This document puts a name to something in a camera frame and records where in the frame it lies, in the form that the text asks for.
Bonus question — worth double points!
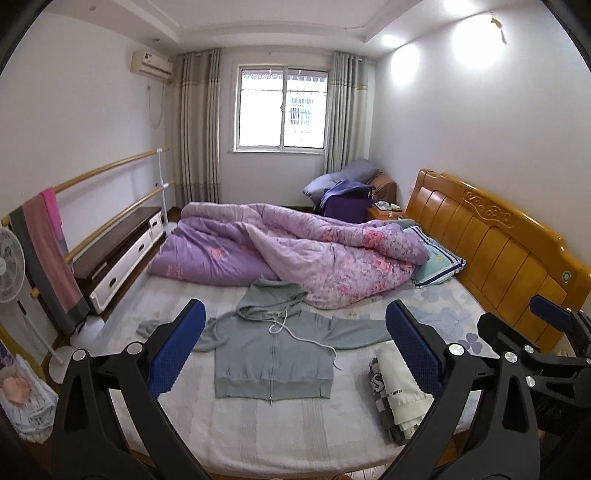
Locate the upper wooden ballet bar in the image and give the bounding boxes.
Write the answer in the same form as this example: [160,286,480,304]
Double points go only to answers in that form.
[0,146,171,228]

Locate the pink and grey towel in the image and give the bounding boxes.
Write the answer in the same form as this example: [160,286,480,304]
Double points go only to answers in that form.
[9,188,89,337]

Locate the lower wooden ballet bar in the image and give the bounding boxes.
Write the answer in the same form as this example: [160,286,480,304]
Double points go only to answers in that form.
[29,179,177,300]

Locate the dark purple folded blanket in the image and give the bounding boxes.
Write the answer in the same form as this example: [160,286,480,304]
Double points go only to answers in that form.
[318,180,375,224]

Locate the white dark-topped low cabinet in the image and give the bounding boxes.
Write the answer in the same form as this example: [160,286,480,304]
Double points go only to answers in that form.
[73,206,164,315]

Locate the wooden headboard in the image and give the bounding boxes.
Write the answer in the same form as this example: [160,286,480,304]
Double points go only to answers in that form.
[405,169,590,353]

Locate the teal blue-striped pillow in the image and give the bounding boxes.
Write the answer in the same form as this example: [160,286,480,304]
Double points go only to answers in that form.
[405,226,467,288]

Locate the left striped curtain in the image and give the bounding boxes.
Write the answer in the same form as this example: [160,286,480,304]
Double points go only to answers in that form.
[170,49,221,206]

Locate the grey zip hoodie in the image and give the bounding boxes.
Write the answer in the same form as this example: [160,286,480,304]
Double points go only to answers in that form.
[136,279,391,403]

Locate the white bar support pole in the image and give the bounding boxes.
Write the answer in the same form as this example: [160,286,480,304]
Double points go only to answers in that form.
[156,148,177,236]

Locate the grey patterned folded garment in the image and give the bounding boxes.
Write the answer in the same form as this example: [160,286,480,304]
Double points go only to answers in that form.
[369,358,419,445]

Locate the wooden ballet bar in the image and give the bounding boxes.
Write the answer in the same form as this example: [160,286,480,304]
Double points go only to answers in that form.
[29,179,177,300]
[0,146,171,228]

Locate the striped curtain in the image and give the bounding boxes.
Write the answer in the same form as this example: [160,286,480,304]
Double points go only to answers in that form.
[325,52,369,173]
[170,49,221,206]

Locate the printed bag on floor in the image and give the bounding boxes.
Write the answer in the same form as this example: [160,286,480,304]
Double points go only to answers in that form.
[1,355,58,444]

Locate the right striped curtain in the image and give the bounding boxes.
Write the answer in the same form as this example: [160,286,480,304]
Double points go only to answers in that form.
[325,52,369,173]

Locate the grey-blue pillow pile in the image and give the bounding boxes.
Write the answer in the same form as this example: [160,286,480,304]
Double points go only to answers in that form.
[303,159,381,205]

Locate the white wall air conditioner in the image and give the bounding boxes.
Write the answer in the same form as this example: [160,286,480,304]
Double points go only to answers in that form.
[130,50,173,84]

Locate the white standing fan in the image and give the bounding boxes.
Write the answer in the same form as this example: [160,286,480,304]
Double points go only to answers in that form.
[1,227,74,384]

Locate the wooden nightstand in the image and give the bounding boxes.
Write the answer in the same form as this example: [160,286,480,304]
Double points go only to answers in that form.
[368,173,403,220]

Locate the purple floral quilt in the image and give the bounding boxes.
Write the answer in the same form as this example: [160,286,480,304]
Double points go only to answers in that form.
[148,202,430,310]

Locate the window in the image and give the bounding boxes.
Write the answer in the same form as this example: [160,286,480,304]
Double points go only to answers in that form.
[235,66,329,151]

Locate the white snap-button jacket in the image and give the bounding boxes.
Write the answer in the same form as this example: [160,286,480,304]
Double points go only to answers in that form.
[377,341,434,441]

